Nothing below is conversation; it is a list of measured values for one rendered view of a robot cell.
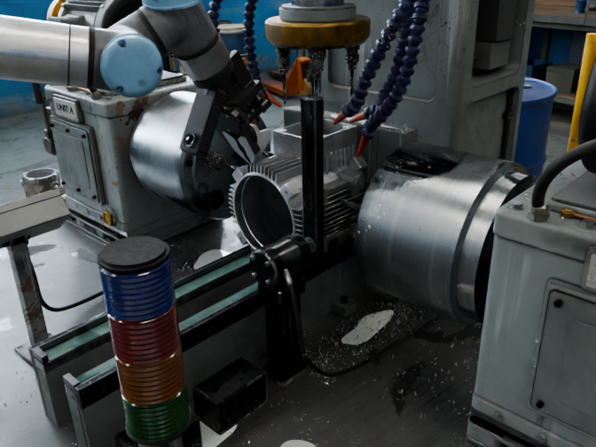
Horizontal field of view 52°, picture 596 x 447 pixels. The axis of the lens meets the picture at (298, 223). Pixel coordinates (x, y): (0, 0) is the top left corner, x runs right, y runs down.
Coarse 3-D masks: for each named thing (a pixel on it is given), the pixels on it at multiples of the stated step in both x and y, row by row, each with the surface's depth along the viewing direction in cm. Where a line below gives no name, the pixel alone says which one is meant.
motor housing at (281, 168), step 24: (264, 168) 103; (288, 168) 105; (240, 192) 112; (264, 192) 117; (336, 192) 107; (360, 192) 111; (240, 216) 114; (264, 216) 117; (288, 216) 120; (336, 216) 109; (264, 240) 114
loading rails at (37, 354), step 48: (192, 288) 104; (240, 288) 113; (336, 288) 118; (96, 336) 92; (192, 336) 92; (240, 336) 101; (48, 384) 88; (96, 384) 81; (192, 384) 95; (96, 432) 84
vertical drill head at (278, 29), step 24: (312, 0) 98; (336, 0) 99; (288, 24) 97; (312, 24) 96; (336, 24) 96; (360, 24) 98; (288, 48) 100; (312, 48) 98; (336, 48) 98; (312, 72) 101
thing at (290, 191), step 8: (352, 160) 112; (360, 160) 112; (240, 168) 108; (352, 168) 113; (360, 168) 112; (240, 176) 108; (288, 184) 101; (296, 184) 101; (288, 192) 100; (296, 192) 101; (240, 232) 113; (240, 240) 114
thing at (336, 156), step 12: (324, 120) 117; (276, 132) 110; (288, 132) 113; (300, 132) 115; (324, 132) 118; (336, 132) 108; (348, 132) 110; (276, 144) 111; (288, 144) 108; (300, 144) 106; (324, 144) 106; (336, 144) 109; (348, 144) 111; (300, 156) 107; (324, 156) 107; (336, 156) 109; (348, 156) 112; (324, 168) 108; (336, 168) 110
